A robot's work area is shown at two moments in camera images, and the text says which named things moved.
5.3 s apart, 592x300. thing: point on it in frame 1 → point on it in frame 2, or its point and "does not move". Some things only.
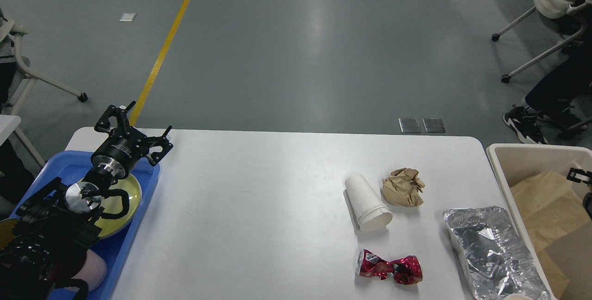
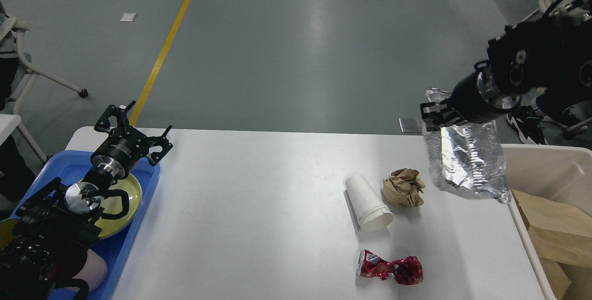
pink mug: [93, 273] does not move
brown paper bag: [548, 204] → [563, 234]
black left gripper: [118, 156] does not move
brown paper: [403, 187] does not move
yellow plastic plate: [110, 227] does not move
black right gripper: [579, 175] → [477, 97]
